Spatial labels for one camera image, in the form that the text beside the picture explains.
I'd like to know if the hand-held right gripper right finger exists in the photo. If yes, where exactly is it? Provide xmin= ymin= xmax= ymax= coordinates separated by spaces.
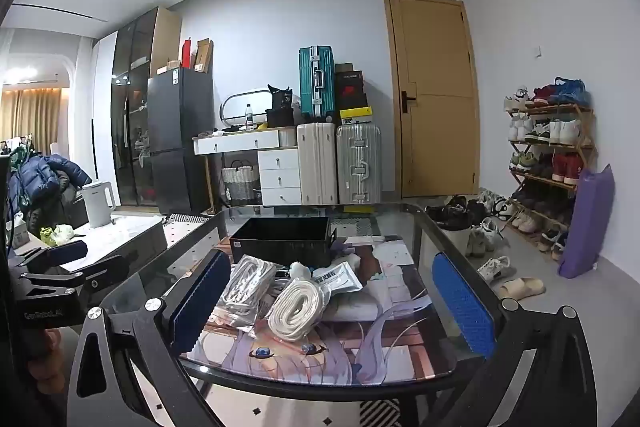
xmin=431 ymin=251 xmax=613 ymax=427

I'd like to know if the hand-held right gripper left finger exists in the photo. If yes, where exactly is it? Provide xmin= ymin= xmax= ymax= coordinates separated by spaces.
xmin=66 ymin=248 xmax=232 ymax=427

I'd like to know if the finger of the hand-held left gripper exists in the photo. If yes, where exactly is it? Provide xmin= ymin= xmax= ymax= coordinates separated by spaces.
xmin=17 ymin=255 xmax=127 ymax=303
xmin=10 ymin=238 xmax=89 ymax=275

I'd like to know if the bagged white cable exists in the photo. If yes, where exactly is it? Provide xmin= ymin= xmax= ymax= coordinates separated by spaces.
xmin=212 ymin=254 xmax=281 ymax=335

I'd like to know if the black storage box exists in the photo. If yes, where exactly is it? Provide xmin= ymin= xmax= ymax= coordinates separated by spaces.
xmin=229 ymin=217 xmax=338 ymax=269

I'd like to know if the white cotton wad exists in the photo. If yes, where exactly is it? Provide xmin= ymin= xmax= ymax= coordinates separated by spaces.
xmin=289 ymin=261 xmax=316 ymax=282

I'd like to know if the white medicine sachet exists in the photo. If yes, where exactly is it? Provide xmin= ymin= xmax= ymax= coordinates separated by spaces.
xmin=312 ymin=259 xmax=362 ymax=295

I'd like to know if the person's left hand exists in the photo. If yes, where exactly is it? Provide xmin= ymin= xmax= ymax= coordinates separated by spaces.
xmin=30 ymin=327 xmax=68 ymax=387

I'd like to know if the light green bundle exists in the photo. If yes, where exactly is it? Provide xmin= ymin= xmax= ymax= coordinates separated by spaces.
xmin=40 ymin=224 xmax=76 ymax=248

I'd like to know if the white sneaker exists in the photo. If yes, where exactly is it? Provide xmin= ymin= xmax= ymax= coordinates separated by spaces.
xmin=477 ymin=256 xmax=511 ymax=282

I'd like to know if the white low table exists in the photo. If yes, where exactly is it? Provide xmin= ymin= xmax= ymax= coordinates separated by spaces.
xmin=10 ymin=212 xmax=168 ymax=288

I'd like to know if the white electric kettle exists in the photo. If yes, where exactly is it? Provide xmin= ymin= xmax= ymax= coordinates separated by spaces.
xmin=81 ymin=181 xmax=117 ymax=229

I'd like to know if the blue puffer jacket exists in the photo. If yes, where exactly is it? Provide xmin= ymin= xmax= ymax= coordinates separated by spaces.
xmin=10 ymin=154 xmax=93 ymax=219

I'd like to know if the printed desk mat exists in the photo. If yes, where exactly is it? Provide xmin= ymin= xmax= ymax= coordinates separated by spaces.
xmin=177 ymin=234 xmax=458 ymax=383

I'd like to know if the pile of sneakers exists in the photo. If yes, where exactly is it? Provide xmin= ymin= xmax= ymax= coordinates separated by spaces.
xmin=425 ymin=189 xmax=516 ymax=258

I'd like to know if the woven basket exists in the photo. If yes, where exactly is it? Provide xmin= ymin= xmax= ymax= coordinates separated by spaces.
xmin=221 ymin=159 xmax=261 ymax=202

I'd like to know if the beige curtain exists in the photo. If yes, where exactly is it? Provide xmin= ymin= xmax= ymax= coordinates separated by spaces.
xmin=0 ymin=88 xmax=62 ymax=142

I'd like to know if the purple bag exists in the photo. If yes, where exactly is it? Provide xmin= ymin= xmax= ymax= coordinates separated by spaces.
xmin=557 ymin=164 xmax=616 ymax=279

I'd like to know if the white dresser desk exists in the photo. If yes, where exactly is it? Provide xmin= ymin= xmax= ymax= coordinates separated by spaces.
xmin=192 ymin=129 xmax=303 ymax=208

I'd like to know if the dark grey refrigerator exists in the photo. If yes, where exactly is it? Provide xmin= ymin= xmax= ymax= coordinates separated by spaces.
xmin=146 ymin=67 xmax=216 ymax=214

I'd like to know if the dark glass wardrobe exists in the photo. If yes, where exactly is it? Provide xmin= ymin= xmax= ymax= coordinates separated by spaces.
xmin=111 ymin=7 xmax=182 ymax=208

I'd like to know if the cream suitcase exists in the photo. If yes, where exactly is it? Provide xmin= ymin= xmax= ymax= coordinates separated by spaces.
xmin=296 ymin=123 xmax=338 ymax=206

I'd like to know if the silver suitcase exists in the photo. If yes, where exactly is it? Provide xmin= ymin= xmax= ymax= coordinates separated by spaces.
xmin=336 ymin=123 xmax=382 ymax=205

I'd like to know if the black bag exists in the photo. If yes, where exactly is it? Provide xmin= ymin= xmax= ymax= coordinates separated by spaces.
xmin=266 ymin=84 xmax=296 ymax=128

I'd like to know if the wooden shoe rack with shoes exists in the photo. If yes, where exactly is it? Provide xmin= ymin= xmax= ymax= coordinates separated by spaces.
xmin=504 ymin=77 xmax=595 ymax=258

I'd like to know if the yellow black box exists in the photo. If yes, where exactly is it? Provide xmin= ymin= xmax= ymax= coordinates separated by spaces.
xmin=339 ymin=107 xmax=373 ymax=125

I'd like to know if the cardboard box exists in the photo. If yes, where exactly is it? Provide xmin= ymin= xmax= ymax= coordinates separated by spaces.
xmin=195 ymin=39 xmax=215 ymax=72

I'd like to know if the black red shoe box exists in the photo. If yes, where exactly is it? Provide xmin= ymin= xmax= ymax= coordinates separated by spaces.
xmin=335 ymin=71 xmax=366 ymax=110

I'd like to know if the teal suitcase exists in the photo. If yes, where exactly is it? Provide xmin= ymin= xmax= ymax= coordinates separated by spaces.
xmin=299 ymin=46 xmax=337 ymax=124

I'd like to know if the wooden door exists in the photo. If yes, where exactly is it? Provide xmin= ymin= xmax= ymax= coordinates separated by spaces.
xmin=384 ymin=0 xmax=481 ymax=198

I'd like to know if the white oval mirror frame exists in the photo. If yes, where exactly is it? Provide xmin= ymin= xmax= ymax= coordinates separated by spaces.
xmin=220 ymin=91 xmax=301 ymax=128

